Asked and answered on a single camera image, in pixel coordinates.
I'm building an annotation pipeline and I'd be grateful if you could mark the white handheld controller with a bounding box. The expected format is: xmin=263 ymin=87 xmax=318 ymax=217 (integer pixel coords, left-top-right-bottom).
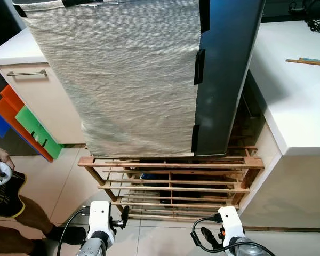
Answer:
xmin=0 ymin=162 xmax=14 ymax=186

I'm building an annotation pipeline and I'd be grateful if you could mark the dark blue shoe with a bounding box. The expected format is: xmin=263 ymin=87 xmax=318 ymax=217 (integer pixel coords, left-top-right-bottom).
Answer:
xmin=140 ymin=171 xmax=162 ymax=181

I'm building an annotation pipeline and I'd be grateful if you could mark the person's black shoe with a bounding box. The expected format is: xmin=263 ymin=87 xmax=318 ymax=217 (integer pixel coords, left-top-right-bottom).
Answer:
xmin=45 ymin=226 xmax=89 ymax=246

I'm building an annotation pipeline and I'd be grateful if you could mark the wooden slatted rack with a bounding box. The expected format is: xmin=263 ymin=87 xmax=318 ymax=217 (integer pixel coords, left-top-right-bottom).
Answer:
xmin=77 ymin=146 xmax=265 ymax=222

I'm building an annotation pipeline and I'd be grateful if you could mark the person's bare leg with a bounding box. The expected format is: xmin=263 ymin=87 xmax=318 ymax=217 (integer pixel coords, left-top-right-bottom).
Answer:
xmin=0 ymin=195 xmax=65 ymax=256

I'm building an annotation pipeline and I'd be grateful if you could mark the black tape strip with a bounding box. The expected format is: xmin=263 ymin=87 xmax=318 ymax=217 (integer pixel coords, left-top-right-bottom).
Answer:
xmin=194 ymin=49 xmax=206 ymax=85
xmin=191 ymin=123 xmax=201 ymax=153

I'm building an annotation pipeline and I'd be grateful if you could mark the black shorts yellow trim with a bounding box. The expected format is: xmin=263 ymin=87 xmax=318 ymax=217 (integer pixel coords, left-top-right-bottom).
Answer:
xmin=0 ymin=171 xmax=28 ymax=219

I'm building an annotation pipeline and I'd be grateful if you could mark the beige woven cloth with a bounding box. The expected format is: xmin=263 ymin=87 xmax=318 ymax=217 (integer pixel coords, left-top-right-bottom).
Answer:
xmin=13 ymin=0 xmax=204 ymax=158

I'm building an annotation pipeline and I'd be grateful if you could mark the white drawer cabinet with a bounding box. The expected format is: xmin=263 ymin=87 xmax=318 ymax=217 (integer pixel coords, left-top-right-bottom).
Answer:
xmin=0 ymin=29 xmax=87 ymax=146

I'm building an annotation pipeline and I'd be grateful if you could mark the white counter cabinet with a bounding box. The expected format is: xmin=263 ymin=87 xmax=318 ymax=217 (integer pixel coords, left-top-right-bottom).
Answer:
xmin=239 ymin=20 xmax=320 ymax=231

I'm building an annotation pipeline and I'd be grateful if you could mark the glossy black panel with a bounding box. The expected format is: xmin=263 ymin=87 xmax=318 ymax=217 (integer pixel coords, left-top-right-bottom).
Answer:
xmin=192 ymin=0 xmax=268 ymax=157

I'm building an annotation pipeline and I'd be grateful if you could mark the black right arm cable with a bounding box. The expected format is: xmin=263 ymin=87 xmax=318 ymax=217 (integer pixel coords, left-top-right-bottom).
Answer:
xmin=190 ymin=214 xmax=226 ymax=253

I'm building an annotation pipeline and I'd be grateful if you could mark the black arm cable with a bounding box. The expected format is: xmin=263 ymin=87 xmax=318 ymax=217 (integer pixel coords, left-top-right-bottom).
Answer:
xmin=58 ymin=207 xmax=92 ymax=256
xmin=190 ymin=214 xmax=226 ymax=253

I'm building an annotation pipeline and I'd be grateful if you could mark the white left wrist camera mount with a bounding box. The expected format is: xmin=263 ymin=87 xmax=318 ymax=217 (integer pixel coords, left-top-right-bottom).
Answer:
xmin=89 ymin=201 xmax=116 ymax=236

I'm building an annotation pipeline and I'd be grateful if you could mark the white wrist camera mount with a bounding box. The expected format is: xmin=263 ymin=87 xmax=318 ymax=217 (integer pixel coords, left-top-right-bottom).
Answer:
xmin=89 ymin=201 xmax=116 ymax=236
xmin=217 ymin=206 xmax=245 ymax=242

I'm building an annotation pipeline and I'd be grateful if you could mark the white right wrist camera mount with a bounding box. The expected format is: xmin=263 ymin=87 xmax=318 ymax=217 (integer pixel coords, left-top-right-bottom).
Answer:
xmin=217 ymin=206 xmax=245 ymax=242

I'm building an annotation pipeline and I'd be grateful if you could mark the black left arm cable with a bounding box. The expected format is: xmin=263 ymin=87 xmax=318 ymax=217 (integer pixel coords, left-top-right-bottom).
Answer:
xmin=58 ymin=207 xmax=92 ymax=256

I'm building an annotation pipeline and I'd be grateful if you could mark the metal drawer handle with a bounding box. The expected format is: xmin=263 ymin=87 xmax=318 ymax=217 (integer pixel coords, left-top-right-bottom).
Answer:
xmin=6 ymin=69 xmax=48 ymax=78

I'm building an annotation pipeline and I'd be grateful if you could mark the black cable on counter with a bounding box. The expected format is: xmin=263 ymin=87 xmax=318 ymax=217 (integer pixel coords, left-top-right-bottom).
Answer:
xmin=288 ymin=0 xmax=320 ymax=31

